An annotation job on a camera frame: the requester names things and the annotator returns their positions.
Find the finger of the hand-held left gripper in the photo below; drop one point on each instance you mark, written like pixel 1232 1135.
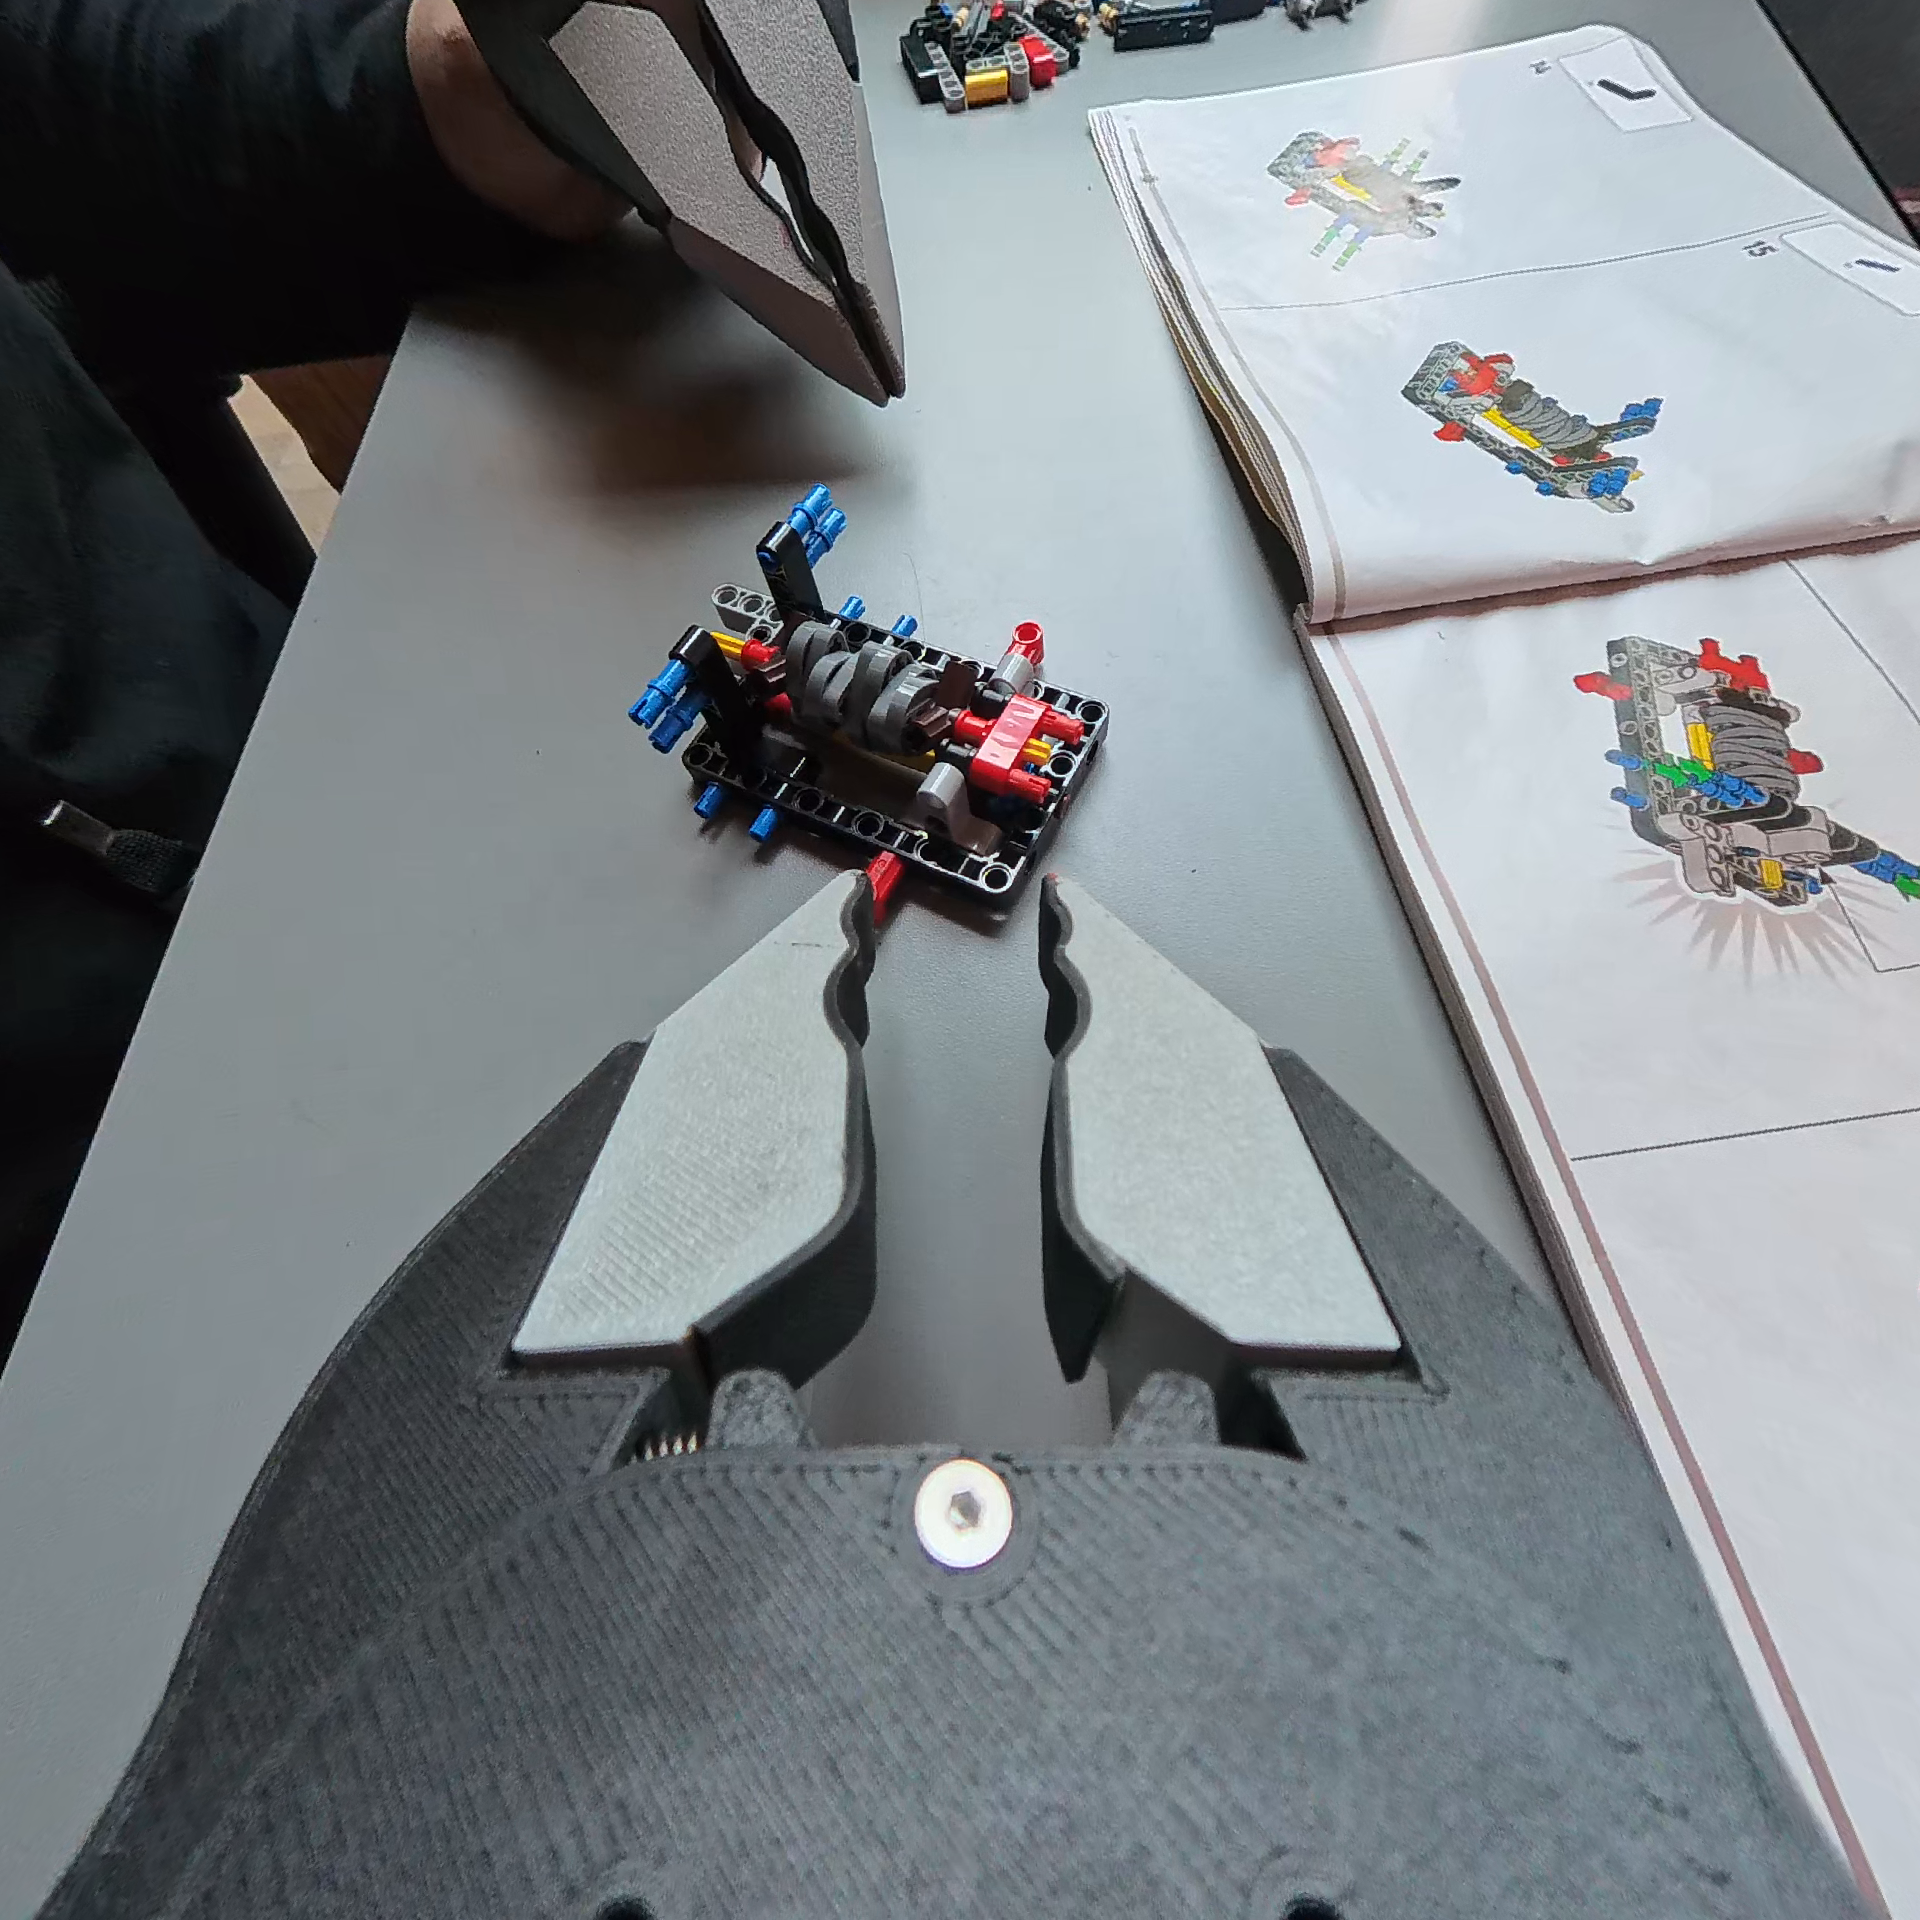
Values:
pixel 690 149
pixel 832 149

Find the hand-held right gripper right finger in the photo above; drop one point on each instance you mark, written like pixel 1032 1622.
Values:
pixel 1214 1185

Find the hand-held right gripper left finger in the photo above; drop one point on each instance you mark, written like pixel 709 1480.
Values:
pixel 704 1170

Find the pile of lego pieces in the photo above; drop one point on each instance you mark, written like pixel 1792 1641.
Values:
pixel 974 61

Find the lego engine frame assembly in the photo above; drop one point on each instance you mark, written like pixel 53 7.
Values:
pixel 885 690

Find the person's left forearm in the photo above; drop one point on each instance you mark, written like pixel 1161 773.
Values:
pixel 196 149

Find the person's left hand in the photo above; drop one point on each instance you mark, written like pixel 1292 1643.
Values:
pixel 465 136

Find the open instruction booklet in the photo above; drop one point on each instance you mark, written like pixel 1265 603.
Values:
pixel 1501 225

